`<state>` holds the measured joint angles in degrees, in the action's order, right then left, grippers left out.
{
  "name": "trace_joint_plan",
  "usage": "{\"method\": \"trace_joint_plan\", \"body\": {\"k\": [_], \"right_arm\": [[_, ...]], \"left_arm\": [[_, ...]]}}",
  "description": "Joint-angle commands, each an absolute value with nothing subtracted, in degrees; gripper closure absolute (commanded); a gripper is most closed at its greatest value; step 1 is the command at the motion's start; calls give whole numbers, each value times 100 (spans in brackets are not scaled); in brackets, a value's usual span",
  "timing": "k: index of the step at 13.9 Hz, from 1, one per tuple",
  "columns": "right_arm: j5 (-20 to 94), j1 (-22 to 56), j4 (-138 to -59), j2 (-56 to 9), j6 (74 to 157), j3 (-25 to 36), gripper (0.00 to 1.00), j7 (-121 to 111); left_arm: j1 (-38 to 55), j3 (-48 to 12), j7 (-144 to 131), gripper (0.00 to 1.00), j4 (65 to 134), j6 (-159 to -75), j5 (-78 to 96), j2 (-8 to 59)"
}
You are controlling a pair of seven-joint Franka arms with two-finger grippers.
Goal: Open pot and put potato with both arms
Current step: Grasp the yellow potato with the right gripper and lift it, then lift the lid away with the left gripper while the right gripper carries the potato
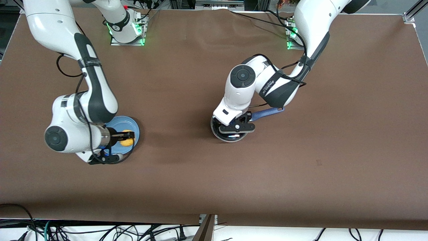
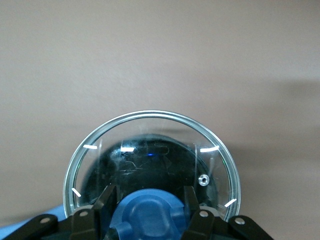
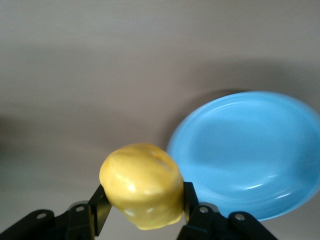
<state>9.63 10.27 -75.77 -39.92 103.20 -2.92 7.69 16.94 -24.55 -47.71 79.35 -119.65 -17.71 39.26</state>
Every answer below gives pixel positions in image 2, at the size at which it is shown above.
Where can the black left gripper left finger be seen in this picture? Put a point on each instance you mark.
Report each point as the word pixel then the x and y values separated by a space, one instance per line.
pixel 82 225

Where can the brown table cover sheet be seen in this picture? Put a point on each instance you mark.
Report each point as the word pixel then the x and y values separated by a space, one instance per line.
pixel 160 50

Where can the glass lid with blue knob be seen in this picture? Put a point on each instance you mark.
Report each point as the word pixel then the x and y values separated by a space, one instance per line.
pixel 150 215

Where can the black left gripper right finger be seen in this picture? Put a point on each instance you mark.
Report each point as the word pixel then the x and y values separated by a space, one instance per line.
pixel 207 225

